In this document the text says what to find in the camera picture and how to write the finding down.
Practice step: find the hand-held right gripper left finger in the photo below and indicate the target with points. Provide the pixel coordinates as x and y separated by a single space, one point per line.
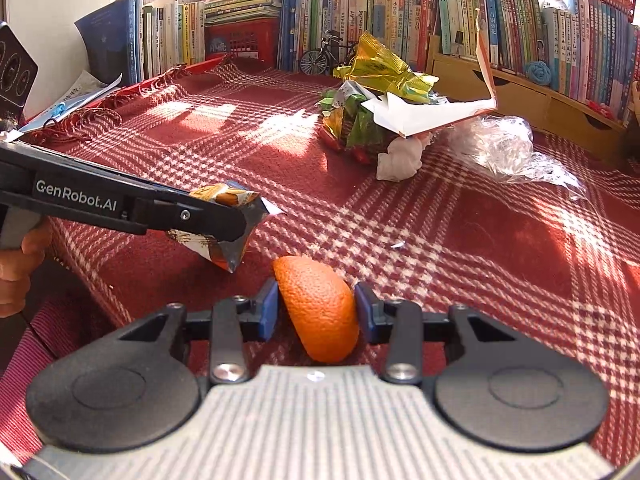
267 310

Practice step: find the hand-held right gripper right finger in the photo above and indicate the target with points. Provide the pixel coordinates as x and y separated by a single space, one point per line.
365 312

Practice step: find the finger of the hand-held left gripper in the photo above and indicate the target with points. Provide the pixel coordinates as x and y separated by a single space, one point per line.
200 217

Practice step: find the orange peel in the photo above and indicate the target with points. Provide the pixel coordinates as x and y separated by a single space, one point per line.
315 310

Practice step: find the orange silver snack wrapper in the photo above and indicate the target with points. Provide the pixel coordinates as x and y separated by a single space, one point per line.
230 255

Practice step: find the white tissue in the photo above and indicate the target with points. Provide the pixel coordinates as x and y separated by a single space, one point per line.
400 160

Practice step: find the green yellow snack wrapper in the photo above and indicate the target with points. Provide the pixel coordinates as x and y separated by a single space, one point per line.
360 125

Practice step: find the clear plastic bag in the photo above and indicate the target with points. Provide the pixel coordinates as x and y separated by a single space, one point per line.
500 150

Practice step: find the gold foil snack wrapper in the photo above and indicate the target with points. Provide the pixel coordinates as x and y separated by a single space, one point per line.
380 67

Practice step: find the person's left hand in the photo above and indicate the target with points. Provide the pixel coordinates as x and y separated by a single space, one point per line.
15 280

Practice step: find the red plaid blanket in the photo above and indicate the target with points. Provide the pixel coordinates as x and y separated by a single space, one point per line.
450 260

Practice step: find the white printed paper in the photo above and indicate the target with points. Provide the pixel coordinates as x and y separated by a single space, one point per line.
75 95

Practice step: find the black flat device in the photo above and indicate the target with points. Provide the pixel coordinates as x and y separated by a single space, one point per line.
15 67

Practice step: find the blue leaning book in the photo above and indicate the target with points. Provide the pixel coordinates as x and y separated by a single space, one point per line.
110 40

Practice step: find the row of upright books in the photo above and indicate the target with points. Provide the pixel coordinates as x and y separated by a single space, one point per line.
575 50
380 15
175 40

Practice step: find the red plastic crate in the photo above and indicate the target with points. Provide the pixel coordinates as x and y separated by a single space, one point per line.
250 40

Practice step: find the miniature black bicycle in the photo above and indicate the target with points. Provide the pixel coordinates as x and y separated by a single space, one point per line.
312 62

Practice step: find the silver printed wrapper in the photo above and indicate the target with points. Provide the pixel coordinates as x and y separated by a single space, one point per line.
350 92

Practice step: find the torn white orange carton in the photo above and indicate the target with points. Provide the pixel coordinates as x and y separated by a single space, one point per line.
425 112

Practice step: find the stack of flat books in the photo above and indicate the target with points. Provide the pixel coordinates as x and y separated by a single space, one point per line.
245 2

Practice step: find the wooden drawer organizer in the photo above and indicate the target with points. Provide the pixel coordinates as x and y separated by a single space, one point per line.
520 95

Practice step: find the blue knitted ornament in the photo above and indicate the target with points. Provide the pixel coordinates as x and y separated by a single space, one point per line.
540 72

